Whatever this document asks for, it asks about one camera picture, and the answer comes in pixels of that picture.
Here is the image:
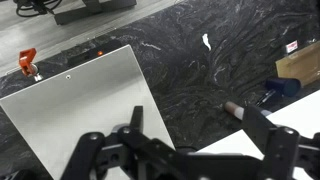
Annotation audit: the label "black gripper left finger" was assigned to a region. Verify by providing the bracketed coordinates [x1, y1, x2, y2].
[60, 105, 201, 180]

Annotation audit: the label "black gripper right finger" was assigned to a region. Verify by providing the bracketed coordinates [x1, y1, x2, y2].
[241, 105, 320, 180]

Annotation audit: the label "stainless steel coffee maker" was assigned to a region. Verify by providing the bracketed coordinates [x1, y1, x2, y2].
[0, 39, 177, 180]

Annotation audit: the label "black pen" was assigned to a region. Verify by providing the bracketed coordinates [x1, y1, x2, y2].
[254, 88, 278, 108]

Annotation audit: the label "brown tipped white cylinder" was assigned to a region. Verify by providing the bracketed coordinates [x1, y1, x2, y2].
[223, 101, 273, 122]

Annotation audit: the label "dark blue cup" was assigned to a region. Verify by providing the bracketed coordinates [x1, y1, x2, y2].
[264, 77, 302, 98]

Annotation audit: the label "brown cardboard box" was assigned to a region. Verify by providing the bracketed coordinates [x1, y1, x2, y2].
[275, 40, 320, 88]

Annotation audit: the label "red white label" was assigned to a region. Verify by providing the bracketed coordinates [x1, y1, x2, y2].
[285, 39, 299, 55]

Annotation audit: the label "white paper scrap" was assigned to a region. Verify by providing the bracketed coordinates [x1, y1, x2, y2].
[201, 33, 213, 52]

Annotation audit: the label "black stand base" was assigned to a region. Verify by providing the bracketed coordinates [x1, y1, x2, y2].
[53, 0, 138, 26]

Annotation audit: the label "black floor cables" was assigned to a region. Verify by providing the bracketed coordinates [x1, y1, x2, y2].
[13, 0, 64, 18]

